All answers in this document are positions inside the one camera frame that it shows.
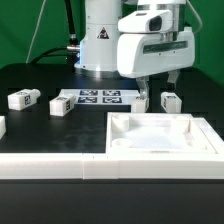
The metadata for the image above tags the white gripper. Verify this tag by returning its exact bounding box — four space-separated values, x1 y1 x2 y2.
117 27 195 99

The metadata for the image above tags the white square tabletop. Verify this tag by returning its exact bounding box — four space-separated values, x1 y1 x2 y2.
106 113 224 155

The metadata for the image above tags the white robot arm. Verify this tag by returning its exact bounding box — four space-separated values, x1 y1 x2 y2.
75 0 195 99

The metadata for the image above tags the paper sheet with tags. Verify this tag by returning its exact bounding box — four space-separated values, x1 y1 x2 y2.
59 89 139 105

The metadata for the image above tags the white obstacle fence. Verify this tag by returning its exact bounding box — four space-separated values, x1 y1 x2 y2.
0 118 224 179

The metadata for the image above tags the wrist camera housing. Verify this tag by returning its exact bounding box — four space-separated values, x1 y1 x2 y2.
118 10 173 33

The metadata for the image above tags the black cable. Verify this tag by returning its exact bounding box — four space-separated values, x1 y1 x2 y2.
30 0 81 64

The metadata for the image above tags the grey thin cable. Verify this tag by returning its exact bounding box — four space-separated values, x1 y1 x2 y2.
25 0 48 64

